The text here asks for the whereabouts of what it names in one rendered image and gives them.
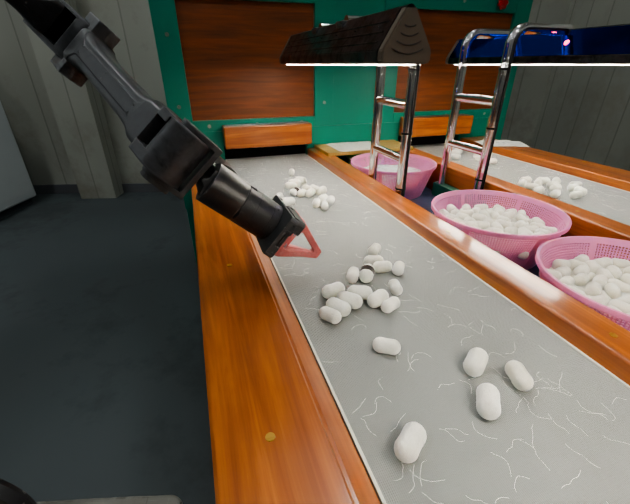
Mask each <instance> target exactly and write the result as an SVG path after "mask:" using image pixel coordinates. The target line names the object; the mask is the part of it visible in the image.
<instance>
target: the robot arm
mask: <svg viewBox="0 0 630 504"><path fill-rule="evenodd" d="M5 1H6V2H8V3H9V4H10V5H11V6H12V7H13V8H14V9H15V10H16V11H17V12H18V13H19V14H20V15H21V16H22V17H23V22H24V23H25V24H26V25H27V26H28V27H29V28H30V29H31V30H32V31H33V32H34V33H35V34H36V35H37V36H38V37H39V38H40V39H41V40H42V41H43V42H44V43H45V44H46V45H47V46H48V47H49V48H50V49H51V50H52V51H53V52H54V53H55V55H54V57H53V58H52V59H51V60H50V61H51V62H52V64H53V65H54V66H55V68H56V69H57V71H58V72H60V73H61V74H62V75H64V76H65V77H66V78H68V79H69V80H70V81H72V82H73V83H75V84H76V85H78V86H79V87H82V86H83V85H84V83H85V82H86V81H87V80H89V81H90V82H91V83H92V85H93V86H94V87H95V88H96V90H97V91H98V92H99V93H100V94H101V96H102V97H103V98H104V99H105V101H106V102H107V103H108V104H109V106H110V107H111V108H112V109H113V110H114V112H115V113H116V114H117V115H118V117H119V118H120V120H121V121H122V123H123V125H124V127H125V132H126V136H127V138H128V139H129V141H130V142H131V144H130V145H129V146H128V147H129V148H130V149H131V151H132V152H133V153H134V154H135V156H136V157H137V158H138V160H139V161H140V162H141V163H142V164H143V167H142V170H141V171H140V174H141V175H142V176H143V177H144V178H145V179H146V180H147V181H148V182H149V183H151V184H152V185H153V186H155V187H156V188H157V189H159V190H160V191H162V192H163V193H164V194H167V193H168V192H169V191H170V192H171V193H172V194H174V195H175V196H176V197H178V198H179V199H180V200H181V199H182V198H183V197H184V196H185V195H186V194H187V193H188V192H189V190H190V189H191V188H192V187H193V186H194V185H195V184H196V187H197V191H198V192H197V195H196V200H198V201H200V202H201V203H203V204H205V205H206V206H208V207H209V208H211V209H213V210H214V211H216V212H217V213H219V214H221V215H222V216H224V217H225V218H227V219H229V220H230V221H232V222H234V223H235V224H237V225H238V226H240V227H242V228H243V229H245V230H246V231H248V232H250V233H251V234H253V235H254V236H256V238H257V241H258V243H259V246H260V248H261V250H262V253H263V254H265V255H266V256H268V257H270V258H272V257H273V256H274V255H275V256H277V257H308V258H317V257H318V256H319V255H320V254H321V252H322V251H321V249H320V247H319V246H318V244H317V242H316V241H315V239H314V237H313V235H312V233H311V232H310V230H309V228H308V226H307V224H306V223H305V221H304V219H303V218H302V217H301V216H300V215H299V213H298V212H297V211H296V210H295V209H293V208H292V207H288V206H286V205H285V204H284V202H283V199H282V198H280V197H279V196H277V195H275V196H274V197H273V199H271V198H269V197H268V196H266V195H265V194H264V193H262V192H261V191H259V190H258V189H256V188H255V187H253V186H252V185H250V184H249V183H248V182H247V181H245V180H244V179H242V178H241V177H240V176H238V175H237V174H236V172H235V171H234V169H233V168H232V167H231V165H230V164H229V163H228V162H227V161H226V160H224V159H222V158H219V156H220V155H221V154H222V153H223V152H222V150H221V149H220V148H219V147H218V146H217V144H215V143H213V142H212V141H211V140H210V139H209V138H208V137H207V136H206V135H205V134H203V133H202V132H201V131H200V130H199V129H198V128H197V127H196V126H194V125H193V124H192V123H191V122H190V120H187V119H186V118H184V119H183V120H182V119H181V118H180V117H179V116H178V115H176V114H175V113H174V112H173V111H172V110H171V109H169V108H168V107H167V106H165V105H164V104H163V103H162V102H160V101H158V100H154V99H153V98H152V97H151V96H150V95H149V94H148V93H147V92H146V91H145V90H144V89H143V88H142V87H141V86H140V85H139V84H138V83H137V82H136V81H135V80H134V79H133V78H132V77H131V75H130V74H129V73H128V72H127V71H126V70H125V69H124V68H123V67H122V66H121V65H120V64H119V63H118V61H117V60H116V56H115V53H114V51H113V48H114V47H115V46H116V45H117V44H118V42H119V41H120V39H119V38H118V36H117V35H115V34H114V33H113V32H112V31H111V30H110V29H109V28H108V27H107V26H106V25H104V23H103V22H101V21H100V20H99V19H98V18H97V17H96V16H95V15H93V13H92V12H89V14H88V15H87V16H86V17H85V19H84V18H83V17H82V16H81V15H80V14H79V13H78V12H76V11H75V10H74V9H73V8H72V7H71V6H70V5H69V4H68V3H67V2H66V1H65V0H5ZM197 181H198V182H197ZM196 182H197V183H196ZM301 233H303V234H304V236H305V237H306V239H307V241H308V242H309V244H310V246H311V249H306V248H302V247H298V246H295V245H292V244H290V243H291V242H292V240H293V239H294V238H295V237H296V236H299V235H300V234H301Z"/></svg>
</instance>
